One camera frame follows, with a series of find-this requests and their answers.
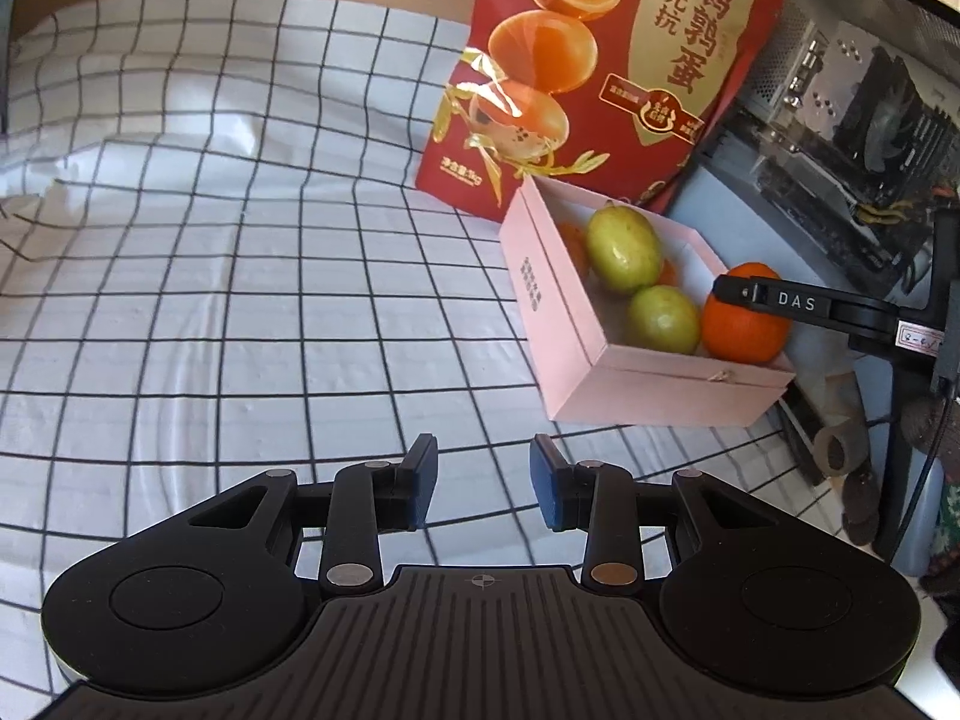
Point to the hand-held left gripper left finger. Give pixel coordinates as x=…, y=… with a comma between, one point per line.
x=420, y=480

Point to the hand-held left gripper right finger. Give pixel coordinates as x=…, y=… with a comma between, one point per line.
x=546, y=487

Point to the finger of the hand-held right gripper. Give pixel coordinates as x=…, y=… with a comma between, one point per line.
x=733, y=291

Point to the large orange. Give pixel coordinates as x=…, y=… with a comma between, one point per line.
x=742, y=337

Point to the orange mandarin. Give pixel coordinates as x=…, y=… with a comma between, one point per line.
x=667, y=272
x=576, y=247

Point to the small green pear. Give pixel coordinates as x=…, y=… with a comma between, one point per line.
x=664, y=319

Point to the large green pear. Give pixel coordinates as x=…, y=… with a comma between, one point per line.
x=622, y=251

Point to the pink cardboard box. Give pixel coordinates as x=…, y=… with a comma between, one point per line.
x=570, y=345

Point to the beige tape roll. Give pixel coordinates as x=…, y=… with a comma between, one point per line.
x=853, y=435

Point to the glass-sided computer case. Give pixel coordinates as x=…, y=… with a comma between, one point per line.
x=825, y=90

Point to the red snack bag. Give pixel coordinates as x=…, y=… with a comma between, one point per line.
x=600, y=52

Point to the white black-checked cloth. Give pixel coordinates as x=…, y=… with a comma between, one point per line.
x=187, y=277

